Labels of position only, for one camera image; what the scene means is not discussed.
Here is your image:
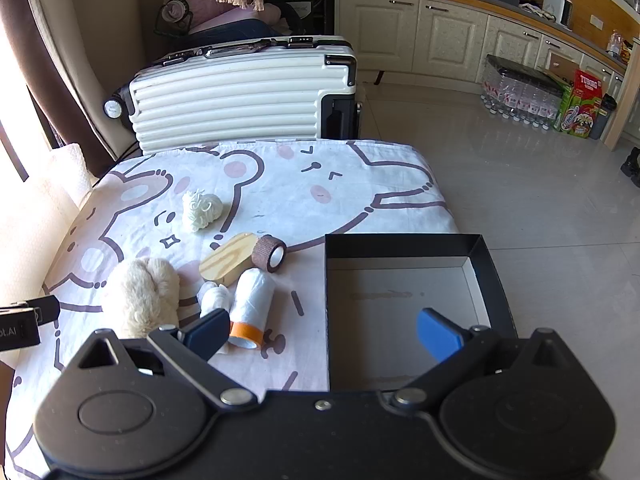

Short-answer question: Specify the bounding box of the brown curtain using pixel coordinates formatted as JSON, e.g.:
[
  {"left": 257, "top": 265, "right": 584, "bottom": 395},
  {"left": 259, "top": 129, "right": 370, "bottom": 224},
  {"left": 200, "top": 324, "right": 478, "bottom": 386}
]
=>
[{"left": 0, "top": 0, "right": 116, "bottom": 176}]

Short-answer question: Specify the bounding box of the cream plush toy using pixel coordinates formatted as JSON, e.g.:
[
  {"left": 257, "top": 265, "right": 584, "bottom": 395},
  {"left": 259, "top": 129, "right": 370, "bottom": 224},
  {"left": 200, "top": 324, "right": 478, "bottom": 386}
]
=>
[{"left": 102, "top": 257, "right": 182, "bottom": 339}]

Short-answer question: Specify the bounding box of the pack of water bottles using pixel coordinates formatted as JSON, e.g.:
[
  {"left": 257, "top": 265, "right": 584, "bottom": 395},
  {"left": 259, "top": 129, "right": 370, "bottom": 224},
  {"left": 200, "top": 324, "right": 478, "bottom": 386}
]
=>
[{"left": 481, "top": 54, "right": 573, "bottom": 131}]

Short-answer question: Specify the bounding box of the white trash bag roll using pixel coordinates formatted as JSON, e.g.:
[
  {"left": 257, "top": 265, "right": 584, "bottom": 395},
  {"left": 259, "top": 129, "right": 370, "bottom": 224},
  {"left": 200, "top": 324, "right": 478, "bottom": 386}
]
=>
[{"left": 229, "top": 267, "right": 276, "bottom": 350}]

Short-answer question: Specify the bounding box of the black cardboard box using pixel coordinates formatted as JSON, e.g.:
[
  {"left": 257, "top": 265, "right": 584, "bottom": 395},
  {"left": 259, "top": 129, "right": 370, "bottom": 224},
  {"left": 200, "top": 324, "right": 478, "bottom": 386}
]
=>
[{"left": 324, "top": 233, "right": 516, "bottom": 393}]

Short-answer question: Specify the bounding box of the oval wooden box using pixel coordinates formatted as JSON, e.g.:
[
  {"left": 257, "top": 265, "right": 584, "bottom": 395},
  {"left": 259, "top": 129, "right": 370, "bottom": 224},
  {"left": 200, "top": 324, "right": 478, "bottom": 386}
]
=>
[{"left": 199, "top": 232, "right": 256, "bottom": 288}]

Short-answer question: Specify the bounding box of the white gauze bundle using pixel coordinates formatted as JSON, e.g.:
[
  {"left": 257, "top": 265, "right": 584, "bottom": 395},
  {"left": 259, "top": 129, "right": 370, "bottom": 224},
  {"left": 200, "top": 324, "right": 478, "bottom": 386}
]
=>
[{"left": 196, "top": 281, "right": 233, "bottom": 318}]

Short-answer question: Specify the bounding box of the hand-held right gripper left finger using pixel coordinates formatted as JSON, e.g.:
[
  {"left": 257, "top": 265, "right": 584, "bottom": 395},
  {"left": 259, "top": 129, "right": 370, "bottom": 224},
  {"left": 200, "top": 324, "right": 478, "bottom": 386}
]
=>
[{"left": 65, "top": 308, "right": 258, "bottom": 408}]

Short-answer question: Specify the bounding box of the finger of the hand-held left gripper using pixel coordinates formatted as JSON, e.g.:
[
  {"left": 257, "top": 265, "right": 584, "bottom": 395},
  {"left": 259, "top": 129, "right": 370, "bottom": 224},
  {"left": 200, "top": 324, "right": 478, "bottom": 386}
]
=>
[{"left": 0, "top": 295, "right": 61, "bottom": 328}]

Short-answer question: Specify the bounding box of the brown cardboard box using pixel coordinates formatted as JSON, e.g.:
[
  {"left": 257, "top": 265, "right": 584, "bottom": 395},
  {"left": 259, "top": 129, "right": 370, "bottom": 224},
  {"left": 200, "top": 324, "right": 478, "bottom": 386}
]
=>
[{"left": 547, "top": 52, "right": 581, "bottom": 83}]

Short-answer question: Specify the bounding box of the small desk fan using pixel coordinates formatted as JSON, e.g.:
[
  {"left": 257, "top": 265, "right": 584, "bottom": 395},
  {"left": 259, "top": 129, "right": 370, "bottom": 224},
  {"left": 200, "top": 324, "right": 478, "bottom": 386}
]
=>
[{"left": 154, "top": 0, "right": 193, "bottom": 36}]

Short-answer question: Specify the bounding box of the snack packet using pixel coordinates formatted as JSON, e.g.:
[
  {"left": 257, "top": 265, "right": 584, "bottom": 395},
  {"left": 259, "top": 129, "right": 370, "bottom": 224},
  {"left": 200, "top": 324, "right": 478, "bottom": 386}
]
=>
[{"left": 607, "top": 30, "right": 631, "bottom": 58}]

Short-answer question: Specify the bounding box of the red green snack box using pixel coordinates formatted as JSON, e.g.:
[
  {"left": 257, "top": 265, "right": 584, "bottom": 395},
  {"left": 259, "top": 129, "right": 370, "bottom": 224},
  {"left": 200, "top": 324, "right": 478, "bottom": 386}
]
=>
[{"left": 552, "top": 70, "right": 606, "bottom": 140}]

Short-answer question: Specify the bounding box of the white yarn ball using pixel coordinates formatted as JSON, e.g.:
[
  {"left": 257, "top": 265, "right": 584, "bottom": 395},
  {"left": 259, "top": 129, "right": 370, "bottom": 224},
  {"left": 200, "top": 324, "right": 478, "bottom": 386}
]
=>
[{"left": 181, "top": 189, "right": 225, "bottom": 233}]

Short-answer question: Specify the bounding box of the cartoon bear printed bedsheet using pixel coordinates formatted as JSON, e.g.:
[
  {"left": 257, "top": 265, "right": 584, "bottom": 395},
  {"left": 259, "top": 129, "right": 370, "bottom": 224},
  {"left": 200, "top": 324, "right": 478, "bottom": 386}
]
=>
[{"left": 5, "top": 137, "right": 461, "bottom": 476}]

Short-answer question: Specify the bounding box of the wooden table leg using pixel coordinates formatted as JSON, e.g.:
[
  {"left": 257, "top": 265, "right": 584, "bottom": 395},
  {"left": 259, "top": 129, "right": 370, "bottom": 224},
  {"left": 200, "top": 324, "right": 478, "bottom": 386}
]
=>
[{"left": 602, "top": 37, "right": 640, "bottom": 151}]

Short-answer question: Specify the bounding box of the brown bandage roll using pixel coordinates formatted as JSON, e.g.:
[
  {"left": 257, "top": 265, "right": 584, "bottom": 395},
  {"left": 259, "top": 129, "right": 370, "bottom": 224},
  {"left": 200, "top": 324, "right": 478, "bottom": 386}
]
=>
[{"left": 251, "top": 234, "right": 288, "bottom": 274}]

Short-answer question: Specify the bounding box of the white ribbed suitcase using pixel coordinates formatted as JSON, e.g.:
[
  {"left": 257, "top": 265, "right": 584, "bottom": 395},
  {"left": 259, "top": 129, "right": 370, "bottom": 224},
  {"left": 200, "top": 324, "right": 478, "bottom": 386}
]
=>
[{"left": 102, "top": 35, "right": 363, "bottom": 156}]

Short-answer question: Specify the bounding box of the white toaster appliance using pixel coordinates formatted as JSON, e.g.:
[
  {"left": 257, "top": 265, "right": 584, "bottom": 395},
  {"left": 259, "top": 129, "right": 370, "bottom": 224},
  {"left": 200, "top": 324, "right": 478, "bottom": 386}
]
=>
[{"left": 542, "top": 0, "right": 573, "bottom": 26}]

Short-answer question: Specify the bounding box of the cream cabinet row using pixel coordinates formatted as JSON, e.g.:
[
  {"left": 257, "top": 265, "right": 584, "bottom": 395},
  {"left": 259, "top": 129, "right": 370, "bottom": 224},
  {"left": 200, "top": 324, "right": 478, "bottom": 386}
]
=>
[{"left": 330, "top": 0, "right": 628, "bottom": 111}]

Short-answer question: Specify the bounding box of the dark blue bag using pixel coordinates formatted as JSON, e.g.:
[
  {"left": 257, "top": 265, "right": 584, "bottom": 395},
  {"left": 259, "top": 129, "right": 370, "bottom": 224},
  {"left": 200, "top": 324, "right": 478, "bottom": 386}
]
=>
[{"left": 187, "top": 17, "right": 286, "bottom": 48}]

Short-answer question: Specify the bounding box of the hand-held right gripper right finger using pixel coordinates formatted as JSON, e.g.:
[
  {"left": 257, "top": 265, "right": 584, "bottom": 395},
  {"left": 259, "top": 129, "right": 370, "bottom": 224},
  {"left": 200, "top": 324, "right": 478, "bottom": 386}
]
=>
[{"left": 387, "top": 307, "right": 576, "bottom": 408}]

